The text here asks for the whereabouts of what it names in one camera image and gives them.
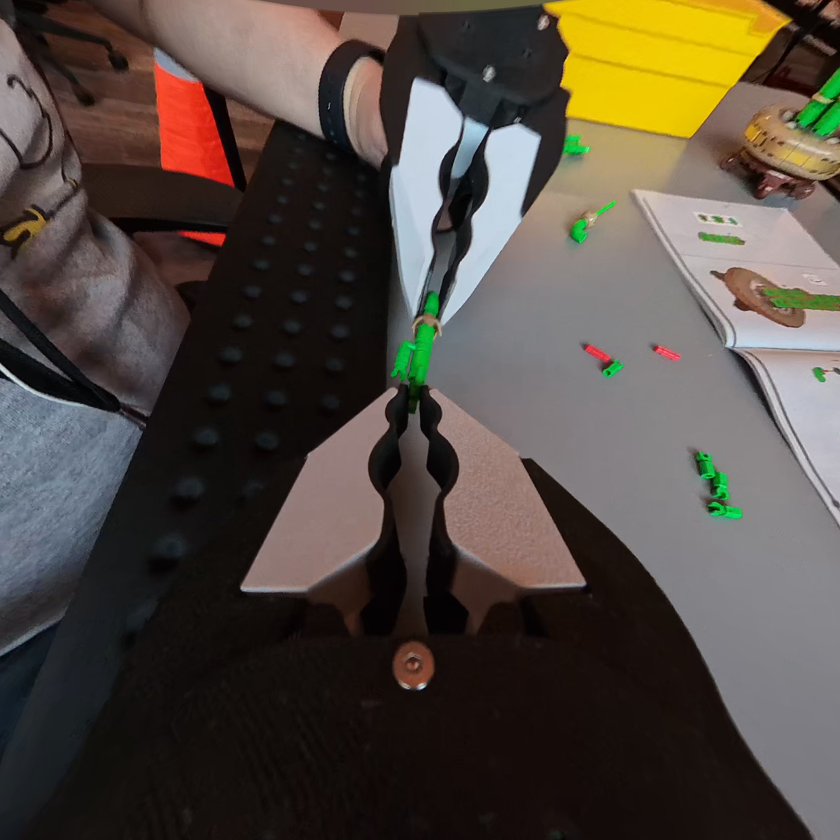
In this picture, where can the person's left forearm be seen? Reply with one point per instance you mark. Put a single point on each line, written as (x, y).
(262, 46)

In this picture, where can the black office chair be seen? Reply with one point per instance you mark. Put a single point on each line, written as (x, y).
(164, 197)

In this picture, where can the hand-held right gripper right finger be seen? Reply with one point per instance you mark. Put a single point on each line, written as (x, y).
(505, 518)

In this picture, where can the small green lego connector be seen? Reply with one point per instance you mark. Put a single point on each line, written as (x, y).
(613, 369)

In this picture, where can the black wristband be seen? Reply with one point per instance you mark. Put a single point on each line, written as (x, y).
(331, 98)

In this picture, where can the person's grey printed shirt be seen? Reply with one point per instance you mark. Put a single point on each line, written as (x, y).
(72, 328)

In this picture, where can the curved green lego stem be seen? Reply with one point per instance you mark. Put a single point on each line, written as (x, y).
(581, 226)

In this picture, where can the green lego stem assembly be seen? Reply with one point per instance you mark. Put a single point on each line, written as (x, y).
(423, 341)

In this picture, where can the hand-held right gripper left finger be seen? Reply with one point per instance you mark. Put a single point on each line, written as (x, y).
(321, 518)

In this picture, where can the black studded board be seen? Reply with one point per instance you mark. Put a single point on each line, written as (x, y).
(262, 328)

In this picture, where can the lego instruction booklet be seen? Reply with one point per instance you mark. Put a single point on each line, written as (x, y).
(774, 262)

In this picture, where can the yellow box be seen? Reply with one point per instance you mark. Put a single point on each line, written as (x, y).
(656, 59)

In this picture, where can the red lego pin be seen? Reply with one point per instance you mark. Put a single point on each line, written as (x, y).
(666, 352)
(596, 352)

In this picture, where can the bamboo lego model with pot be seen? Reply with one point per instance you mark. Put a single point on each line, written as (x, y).
(781, 144)

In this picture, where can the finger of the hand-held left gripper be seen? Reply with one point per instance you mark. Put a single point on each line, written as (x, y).
(413, 170)
(499, 197)

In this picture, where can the small green lego piece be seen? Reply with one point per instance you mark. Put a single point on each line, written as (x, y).
(573, 145)

